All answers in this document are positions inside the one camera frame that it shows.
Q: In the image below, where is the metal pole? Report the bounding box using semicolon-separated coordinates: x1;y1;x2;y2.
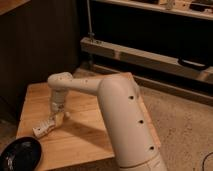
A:
86;0;94;42

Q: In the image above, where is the upper wooden shelf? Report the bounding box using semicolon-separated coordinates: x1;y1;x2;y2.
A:
95;0;213;21

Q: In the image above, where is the black handle object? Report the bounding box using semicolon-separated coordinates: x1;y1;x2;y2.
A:
177;58;211;71

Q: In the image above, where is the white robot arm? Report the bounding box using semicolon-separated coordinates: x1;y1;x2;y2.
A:
48;72;167;171

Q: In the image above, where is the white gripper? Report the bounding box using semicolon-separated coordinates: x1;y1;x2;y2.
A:
50;90;66;123

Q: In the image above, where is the wooden table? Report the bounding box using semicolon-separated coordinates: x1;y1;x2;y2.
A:
15;71;162;171

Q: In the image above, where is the wooden beam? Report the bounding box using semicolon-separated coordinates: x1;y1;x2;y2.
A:
80;37;213;85

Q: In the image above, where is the dark ceramic bowl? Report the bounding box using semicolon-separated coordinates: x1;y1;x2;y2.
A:
0;137;42;171

